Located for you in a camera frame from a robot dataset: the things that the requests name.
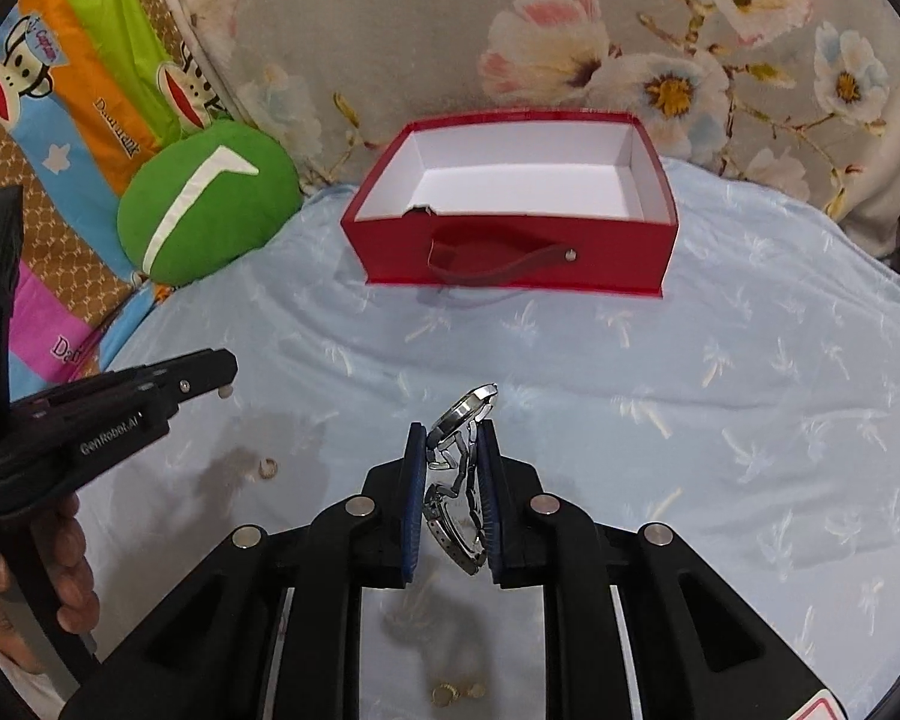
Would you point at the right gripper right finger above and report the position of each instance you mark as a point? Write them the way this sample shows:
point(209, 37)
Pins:
point(635, 624)

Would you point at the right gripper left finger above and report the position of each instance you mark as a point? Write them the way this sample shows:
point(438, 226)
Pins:
point(272, 629)

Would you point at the silver metal wristwatch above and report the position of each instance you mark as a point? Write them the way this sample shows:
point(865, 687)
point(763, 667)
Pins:
point(450, 507)

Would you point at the person's left hand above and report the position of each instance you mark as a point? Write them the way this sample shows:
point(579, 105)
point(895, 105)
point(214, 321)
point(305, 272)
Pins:
point(63, 548)

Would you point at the light blue palm-print sheet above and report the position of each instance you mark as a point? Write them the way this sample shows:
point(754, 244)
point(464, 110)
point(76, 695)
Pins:
point(755, 407)

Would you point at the green round cushion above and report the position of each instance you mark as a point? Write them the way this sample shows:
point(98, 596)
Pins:
point(205, 201)

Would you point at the colourful cartoon monkey sheet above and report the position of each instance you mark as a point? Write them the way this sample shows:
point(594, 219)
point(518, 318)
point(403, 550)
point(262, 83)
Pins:
point(89, 91)

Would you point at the red gift box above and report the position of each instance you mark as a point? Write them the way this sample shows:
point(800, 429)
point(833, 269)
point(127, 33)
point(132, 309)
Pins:
point(571, 200)

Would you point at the grey floral blanket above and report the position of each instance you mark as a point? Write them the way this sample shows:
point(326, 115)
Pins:
point(798, 95)

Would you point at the gold ring pearl earring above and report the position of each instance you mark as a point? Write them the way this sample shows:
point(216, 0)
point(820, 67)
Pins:
point(448, 694)

